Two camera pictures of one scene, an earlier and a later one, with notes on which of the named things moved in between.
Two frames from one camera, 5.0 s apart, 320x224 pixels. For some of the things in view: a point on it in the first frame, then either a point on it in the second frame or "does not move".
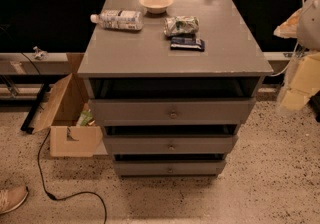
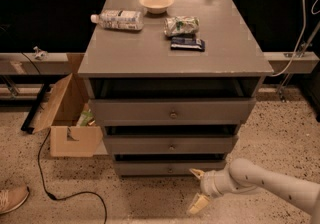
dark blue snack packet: [186, 43] does not move
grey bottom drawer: [172, 168] does not move
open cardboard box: [69, 117] does not move
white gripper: [310, 24] to [210, 183]
